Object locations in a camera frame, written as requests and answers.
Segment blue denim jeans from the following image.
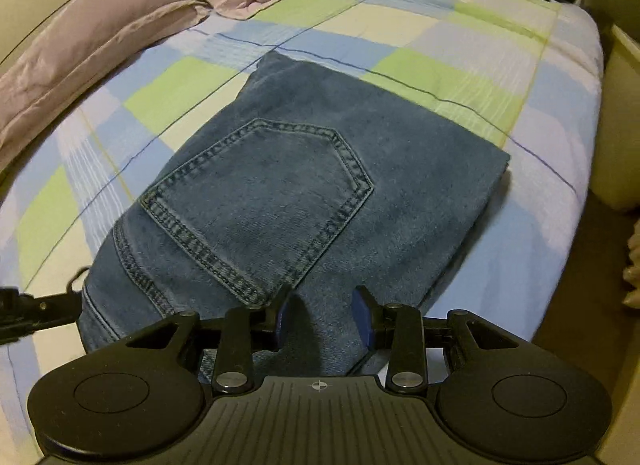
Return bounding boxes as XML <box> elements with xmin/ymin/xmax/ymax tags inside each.
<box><xmin>78</xmin><ymin>52</ymin><xmax>509</xmax><ymax>376</ymax></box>

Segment checkered bed sheet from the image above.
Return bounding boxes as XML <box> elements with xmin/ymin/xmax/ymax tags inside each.
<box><xmin>0</xmin><ymin>0</ymin><xmax>604</xmax><ymax>465</ymax></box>

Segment mauve pillow far side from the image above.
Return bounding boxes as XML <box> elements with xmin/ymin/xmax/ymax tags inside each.
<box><xmin>1</xmin><ymin>0</ymin><xmax>208</xmax><ymax>170</ymax></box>

